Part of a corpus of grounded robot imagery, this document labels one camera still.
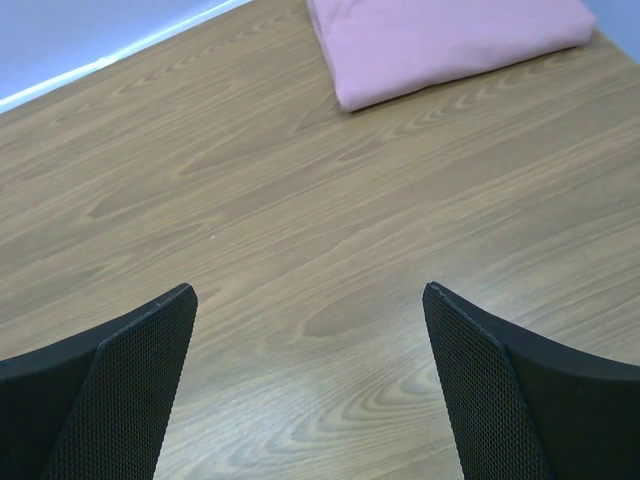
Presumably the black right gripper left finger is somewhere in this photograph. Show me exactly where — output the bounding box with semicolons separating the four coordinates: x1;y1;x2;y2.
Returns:
1;284;197;480

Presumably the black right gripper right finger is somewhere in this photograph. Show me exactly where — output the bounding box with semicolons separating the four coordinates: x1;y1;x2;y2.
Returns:
422;282;639;479

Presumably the folded dusty pink t-shirt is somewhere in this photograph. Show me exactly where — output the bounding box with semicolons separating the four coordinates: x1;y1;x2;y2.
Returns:
307;0;595;112

